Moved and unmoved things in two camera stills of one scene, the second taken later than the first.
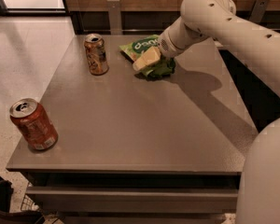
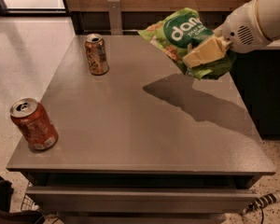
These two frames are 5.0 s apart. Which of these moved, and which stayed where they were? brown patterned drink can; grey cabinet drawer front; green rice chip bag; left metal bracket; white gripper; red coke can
Moved: green rice chip bag; white gripper
Stayed: left metal bracket; red coke can; brown patterned drink can; grey cabinet drawer front
